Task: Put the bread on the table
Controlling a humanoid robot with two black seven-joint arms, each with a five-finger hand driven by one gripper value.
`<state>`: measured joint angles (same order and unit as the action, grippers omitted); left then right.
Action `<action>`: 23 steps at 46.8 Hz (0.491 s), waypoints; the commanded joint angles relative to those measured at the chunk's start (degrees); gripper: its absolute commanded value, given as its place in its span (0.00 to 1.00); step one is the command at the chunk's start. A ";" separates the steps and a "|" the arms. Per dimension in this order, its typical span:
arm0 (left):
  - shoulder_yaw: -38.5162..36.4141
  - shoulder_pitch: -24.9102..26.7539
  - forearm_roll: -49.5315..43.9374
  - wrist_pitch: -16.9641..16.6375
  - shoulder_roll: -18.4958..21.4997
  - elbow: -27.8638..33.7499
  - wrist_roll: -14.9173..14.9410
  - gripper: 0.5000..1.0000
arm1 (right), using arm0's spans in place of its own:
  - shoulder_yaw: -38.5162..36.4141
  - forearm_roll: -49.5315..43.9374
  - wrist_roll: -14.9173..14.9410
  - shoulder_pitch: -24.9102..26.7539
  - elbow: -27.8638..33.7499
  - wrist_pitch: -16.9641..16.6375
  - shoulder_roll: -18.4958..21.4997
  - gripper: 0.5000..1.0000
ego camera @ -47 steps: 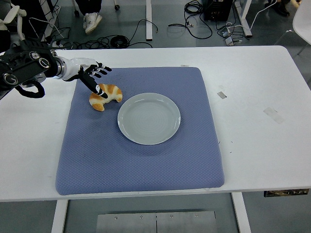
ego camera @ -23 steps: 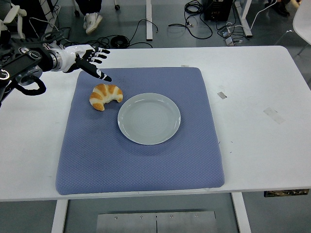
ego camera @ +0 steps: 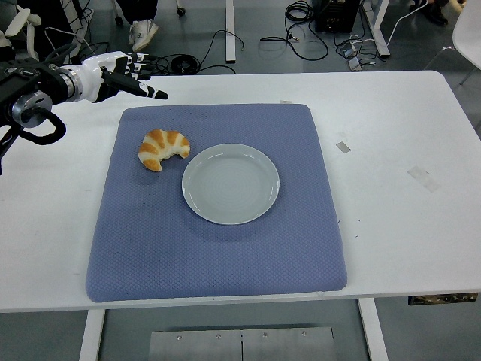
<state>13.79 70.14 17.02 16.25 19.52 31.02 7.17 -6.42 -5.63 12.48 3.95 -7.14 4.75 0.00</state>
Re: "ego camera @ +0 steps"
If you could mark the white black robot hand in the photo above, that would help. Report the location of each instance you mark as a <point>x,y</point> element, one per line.
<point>92,77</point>

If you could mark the golden croissant bread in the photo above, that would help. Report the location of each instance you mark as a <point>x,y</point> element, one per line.
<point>158,144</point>

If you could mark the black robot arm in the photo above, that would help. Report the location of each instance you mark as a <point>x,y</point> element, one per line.
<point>22,86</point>

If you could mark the black caster wheel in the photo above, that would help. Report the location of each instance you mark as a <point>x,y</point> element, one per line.
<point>180,11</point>
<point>118,20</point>

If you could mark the white office chair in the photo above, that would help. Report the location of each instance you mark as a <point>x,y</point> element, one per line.
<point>30,34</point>

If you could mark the person's leg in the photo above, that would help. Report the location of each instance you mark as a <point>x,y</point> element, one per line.
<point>139,9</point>

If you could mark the narrow white desk leg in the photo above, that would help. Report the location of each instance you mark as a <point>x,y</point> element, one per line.
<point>230,30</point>

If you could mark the blue quilted mat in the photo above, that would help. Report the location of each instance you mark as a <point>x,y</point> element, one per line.
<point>150,244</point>

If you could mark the grey round plate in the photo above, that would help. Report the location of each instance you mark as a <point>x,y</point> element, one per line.
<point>233,188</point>

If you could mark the black equipment box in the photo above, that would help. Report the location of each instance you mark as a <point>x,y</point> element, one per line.
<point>336,15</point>

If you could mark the black power adapter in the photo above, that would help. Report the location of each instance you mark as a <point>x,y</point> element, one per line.
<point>346,49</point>

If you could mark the white table leg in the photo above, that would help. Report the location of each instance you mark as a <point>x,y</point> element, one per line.
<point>373,331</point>
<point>92,334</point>

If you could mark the small grey tape piece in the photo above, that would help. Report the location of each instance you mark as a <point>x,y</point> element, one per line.
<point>343,147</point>

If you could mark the grey floor power box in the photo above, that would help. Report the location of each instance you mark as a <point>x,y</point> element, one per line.
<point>353,64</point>

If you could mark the grey metal plate with screws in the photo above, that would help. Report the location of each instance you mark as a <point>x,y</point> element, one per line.
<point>195,346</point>

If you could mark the white desk leg with foot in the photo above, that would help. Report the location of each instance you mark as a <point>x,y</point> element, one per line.
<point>377,26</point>

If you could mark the person's dark foot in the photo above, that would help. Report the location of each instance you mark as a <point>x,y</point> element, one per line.
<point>432,11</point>

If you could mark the large clear tape piece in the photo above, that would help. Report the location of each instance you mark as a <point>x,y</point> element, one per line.
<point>423,178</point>

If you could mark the white shell chair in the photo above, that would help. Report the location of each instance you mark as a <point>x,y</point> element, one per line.
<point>467,34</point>

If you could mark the brown bracket under table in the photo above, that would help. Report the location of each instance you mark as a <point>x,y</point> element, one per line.
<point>443,299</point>

